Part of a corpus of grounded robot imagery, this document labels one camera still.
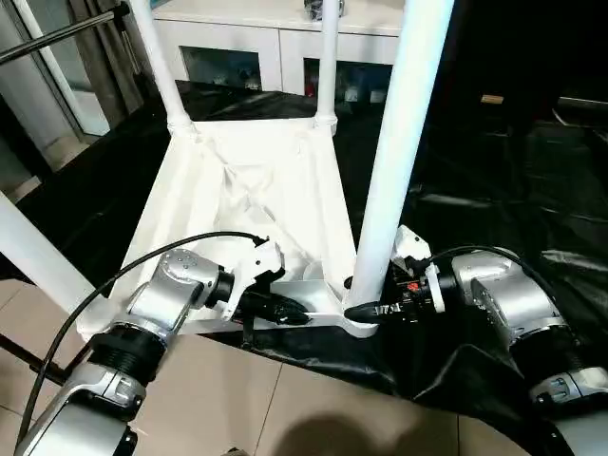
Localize white sideboard cabinet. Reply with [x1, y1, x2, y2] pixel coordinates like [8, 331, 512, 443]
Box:
[151, 0, 405, 102]

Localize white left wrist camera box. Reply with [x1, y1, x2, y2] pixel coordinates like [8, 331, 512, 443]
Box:
[219, 237, 287, 321]

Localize metal rod with black knob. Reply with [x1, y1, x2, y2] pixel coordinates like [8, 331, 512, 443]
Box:
[0, 2, 132, 67]

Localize white plastic table top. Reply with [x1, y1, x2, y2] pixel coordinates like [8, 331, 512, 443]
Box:
[77, 116, 382, 340]

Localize black right camera cable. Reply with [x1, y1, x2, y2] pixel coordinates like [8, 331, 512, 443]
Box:
[408, 244, 562, 327]

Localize grey curtain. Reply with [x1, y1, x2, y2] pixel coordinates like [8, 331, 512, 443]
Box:
[70, 0, 146, 118]

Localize black plastic mat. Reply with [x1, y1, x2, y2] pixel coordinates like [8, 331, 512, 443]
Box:
[0, 80, 608, 456]

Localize black parts in clear bag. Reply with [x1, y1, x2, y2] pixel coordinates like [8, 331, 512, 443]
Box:
[303, 0, 345, 23]

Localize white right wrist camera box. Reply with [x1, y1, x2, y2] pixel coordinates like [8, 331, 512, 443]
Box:
[389, 225, 448, 315]

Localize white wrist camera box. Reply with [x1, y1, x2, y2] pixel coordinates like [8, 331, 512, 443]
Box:
[389, 225, 448, 315]
[219, 237, 287, 321]

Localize black draped furniture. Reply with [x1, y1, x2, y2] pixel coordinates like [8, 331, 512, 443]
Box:
[403, 0, 608, 120]

